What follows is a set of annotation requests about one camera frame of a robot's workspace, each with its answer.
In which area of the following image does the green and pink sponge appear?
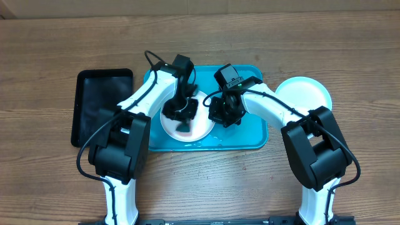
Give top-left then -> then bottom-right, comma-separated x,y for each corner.
176,122 -> 191,133

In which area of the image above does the white plate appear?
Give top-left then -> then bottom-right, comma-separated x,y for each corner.
160,91 -> 215,142

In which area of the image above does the light blue plate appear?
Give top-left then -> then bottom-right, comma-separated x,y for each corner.
276,76 -> 333,111

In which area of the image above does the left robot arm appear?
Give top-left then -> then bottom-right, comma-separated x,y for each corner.
88,62 -> 198,224

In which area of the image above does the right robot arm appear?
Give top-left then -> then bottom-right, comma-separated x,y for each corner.
208,76 -> 361,224

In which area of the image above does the teal plastic tray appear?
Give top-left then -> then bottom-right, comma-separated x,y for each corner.
149,65 -> 268,152

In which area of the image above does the black plastic tray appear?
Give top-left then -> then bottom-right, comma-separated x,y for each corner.
71,68 -> 134,148

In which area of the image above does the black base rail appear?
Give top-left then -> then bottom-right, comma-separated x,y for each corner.
78,215 -> 356,225

